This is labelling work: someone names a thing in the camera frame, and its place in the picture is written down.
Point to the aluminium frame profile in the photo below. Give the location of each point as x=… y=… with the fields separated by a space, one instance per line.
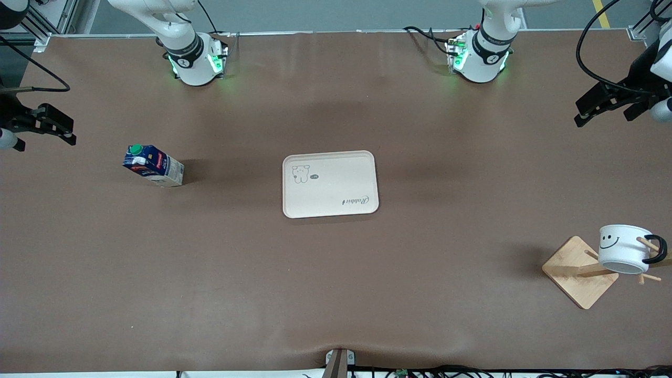
x=47 y=26
x=640 y=26

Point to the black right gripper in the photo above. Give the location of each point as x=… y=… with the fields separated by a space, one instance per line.
x=7 y=111

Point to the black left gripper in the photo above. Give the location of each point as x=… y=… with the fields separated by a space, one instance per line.
x=641 y=73

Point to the blue milk carton green cap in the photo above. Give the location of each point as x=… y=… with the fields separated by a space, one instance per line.
x=155 y=165

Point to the wooden mug rack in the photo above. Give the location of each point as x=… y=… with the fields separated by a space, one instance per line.
x=577 y=278

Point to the cream rectangular plastic tray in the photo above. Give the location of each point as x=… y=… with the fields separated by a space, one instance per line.
x=331 y=184

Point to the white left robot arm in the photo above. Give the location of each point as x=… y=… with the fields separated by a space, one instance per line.
x=483 y=63

